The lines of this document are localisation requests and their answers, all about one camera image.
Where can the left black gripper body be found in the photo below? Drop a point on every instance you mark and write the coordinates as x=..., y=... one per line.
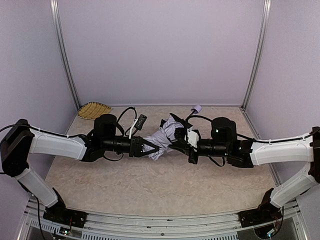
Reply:
x=136, y=146

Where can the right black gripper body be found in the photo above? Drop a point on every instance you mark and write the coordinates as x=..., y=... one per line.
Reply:
x=191, y=150

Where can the lavender folding umbrella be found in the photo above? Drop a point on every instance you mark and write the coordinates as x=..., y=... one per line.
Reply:
x=164, y=137

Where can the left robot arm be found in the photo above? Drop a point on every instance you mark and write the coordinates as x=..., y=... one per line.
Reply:
x=23, y=139

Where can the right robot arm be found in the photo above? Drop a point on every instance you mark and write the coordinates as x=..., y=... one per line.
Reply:
x=244, y=152

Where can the yellow woven mat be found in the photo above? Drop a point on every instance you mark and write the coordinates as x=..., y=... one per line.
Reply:
x=93, y=110

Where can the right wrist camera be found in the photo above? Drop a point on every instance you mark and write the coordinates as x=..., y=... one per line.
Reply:
x=192, y=138

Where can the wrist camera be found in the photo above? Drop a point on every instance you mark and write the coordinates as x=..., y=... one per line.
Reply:
x=137, y=125
x=192, y=138

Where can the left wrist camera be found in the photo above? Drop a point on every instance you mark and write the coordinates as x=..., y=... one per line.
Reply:
x=137, y=125

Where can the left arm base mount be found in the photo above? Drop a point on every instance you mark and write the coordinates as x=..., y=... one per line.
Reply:
x=66, y=216

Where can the right aluminium frame post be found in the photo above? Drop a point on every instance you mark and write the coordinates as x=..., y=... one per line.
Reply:
x=258, y=53

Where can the aluminium frame post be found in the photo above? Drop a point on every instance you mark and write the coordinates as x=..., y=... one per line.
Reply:
x=63, y=52
x=258, y=53

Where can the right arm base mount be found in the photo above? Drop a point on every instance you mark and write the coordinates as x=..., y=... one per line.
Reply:
x=257, y=216

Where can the front aluminium rail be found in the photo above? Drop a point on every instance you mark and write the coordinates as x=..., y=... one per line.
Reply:
x=111, y=226

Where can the left aluminium frame post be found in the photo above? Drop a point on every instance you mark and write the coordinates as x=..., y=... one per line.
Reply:
x=63, y=52

